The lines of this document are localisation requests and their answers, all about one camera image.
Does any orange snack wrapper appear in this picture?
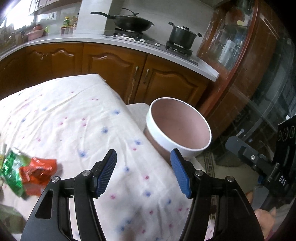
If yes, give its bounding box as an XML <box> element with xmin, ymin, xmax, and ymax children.
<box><xmin>19</xmin><ymin>157</ymin><xmax>57</xmax><ymax>196</ymax></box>

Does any green snack wrapper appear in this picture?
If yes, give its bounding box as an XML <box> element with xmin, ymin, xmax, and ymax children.
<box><xmin>1</xmin><ymin>149</ymin><xmax>31</xmax><ymax>197</ymax></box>

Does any green drink carton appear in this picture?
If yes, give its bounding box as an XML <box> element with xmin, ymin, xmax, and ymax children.
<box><xmin>0</xmin><ymin>204</ymin><xmax>26</xmax><ymax>233</ymax></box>

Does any pink white trash bin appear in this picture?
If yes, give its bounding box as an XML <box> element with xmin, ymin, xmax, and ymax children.
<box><xmin>144</xmin><ymin>97</ymin><xmax>212</xmax><ymax>164</ymax></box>

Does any person's right hand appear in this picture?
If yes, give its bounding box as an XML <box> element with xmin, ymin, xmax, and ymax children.
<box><xmin>245</xmin><ymin>191</ymin><xmax>278</xmax><ymax>240</ymax></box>

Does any floral white tablecloth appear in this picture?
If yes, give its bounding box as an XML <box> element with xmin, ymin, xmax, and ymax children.
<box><xmin>1</xmin><ymin>74</ymin><xmax>192</xmax><ymax>240</ymax></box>

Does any glass display cabinet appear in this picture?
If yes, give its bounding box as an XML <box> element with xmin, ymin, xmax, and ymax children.
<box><xmin>197</xmin><ymin>1</ymin><xmax>295</xmax><ymax>167</ymax></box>

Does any condiment bottles set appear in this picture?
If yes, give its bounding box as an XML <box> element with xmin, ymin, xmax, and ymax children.
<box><xmin>60</xmin><ymin>14</ymin><xmax>79</xmax><ymax>35</ymax></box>

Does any pink basin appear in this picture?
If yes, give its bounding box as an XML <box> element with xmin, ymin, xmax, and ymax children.
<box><xmin>26</xmin><ymin>25</ymin><xmax>45</xmax><ymax>41</ymax></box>

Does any gas stove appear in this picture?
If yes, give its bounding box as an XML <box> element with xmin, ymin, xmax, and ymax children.
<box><xmin>102</xmin><ymin>28</ymin><xmax>199</xmax><ymax>65</ymax></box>

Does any dish rack with utensils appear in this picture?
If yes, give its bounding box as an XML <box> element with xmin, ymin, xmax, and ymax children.
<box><xmin>1</xmin><ymin>24</ymin><xmax>25</xmax><ymax>52</ymax></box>

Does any black wok with lid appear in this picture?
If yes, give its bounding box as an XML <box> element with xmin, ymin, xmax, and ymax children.
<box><xmin>91</xmin><ymin>8</ymin><xmax>154</xmax><ymax>33</ymax></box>

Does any black stock pot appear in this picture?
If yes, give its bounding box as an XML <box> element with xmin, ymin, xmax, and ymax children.
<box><xmin>169</xmin><ymin>22</ymin><xmax>203</xmax><ymax>49</ymax></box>

